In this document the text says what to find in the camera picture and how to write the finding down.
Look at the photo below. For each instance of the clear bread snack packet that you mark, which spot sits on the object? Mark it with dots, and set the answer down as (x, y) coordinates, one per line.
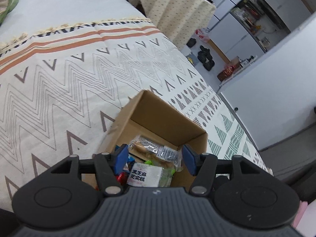
(150, 149)

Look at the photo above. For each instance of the small blue snack packet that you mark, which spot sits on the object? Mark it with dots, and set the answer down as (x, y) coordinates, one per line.
(128, 165)

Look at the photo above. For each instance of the table with dotted tablecloth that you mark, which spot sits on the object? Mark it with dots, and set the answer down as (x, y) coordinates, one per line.
(177, 12)

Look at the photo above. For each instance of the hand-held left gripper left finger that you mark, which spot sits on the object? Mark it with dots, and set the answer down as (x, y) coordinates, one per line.
(122, 160)

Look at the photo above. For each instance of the patterned printed blanket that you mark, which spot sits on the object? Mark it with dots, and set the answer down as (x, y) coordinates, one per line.
(74, 79)

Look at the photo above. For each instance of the white cabinet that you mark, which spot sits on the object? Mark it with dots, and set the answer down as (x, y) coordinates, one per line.
(237, 38)

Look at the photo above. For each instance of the white snack packet black print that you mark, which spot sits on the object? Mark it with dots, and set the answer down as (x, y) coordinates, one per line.
(145, 175)

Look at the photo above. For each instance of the red snack packet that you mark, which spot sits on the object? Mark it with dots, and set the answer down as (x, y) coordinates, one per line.
(121, 178)

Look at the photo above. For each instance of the white bed sheet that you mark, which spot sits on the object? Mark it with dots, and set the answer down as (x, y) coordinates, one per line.
(61, 7)

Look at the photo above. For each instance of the brown cardboard box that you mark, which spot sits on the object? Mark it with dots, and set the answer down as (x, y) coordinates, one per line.
(153, 113)

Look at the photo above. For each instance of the black slipper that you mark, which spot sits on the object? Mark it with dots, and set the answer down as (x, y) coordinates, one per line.
(205, 49)
(191, 42)
(203, 57)
(209, 65)

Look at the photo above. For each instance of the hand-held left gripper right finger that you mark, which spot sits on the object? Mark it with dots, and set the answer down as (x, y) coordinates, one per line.
(188, 162)

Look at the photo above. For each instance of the pink plastic bag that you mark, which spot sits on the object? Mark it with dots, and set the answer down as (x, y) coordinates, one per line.
(203, 35)

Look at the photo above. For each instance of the cluttered kitchen counter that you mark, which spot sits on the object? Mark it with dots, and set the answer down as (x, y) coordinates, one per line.
(259, 17)

